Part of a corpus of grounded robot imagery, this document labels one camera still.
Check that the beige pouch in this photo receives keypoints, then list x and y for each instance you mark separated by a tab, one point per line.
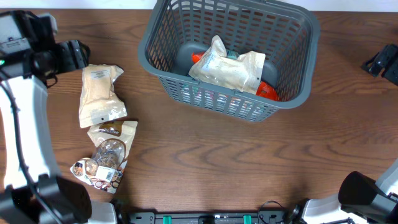
98	101
215	67

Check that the brown snack pouch with window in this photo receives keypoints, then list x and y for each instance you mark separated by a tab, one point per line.
105	168

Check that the multicolour tissue pack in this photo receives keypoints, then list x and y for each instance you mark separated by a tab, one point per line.
233	106

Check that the light blue wipes packet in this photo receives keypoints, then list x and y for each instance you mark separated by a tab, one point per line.
232	54

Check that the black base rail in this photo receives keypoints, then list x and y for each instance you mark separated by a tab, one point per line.
262	217

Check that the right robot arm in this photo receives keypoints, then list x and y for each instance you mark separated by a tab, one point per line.
360	200

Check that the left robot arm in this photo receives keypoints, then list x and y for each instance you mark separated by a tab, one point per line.
35	191

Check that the grey plastic basket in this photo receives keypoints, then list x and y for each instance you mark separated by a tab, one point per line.
287	34

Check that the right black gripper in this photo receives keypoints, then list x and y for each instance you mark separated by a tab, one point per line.
390	73

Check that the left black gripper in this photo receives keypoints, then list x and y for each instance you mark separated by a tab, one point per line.
66	61

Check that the orange cracker package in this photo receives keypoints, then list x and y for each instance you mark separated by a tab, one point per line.
264	90

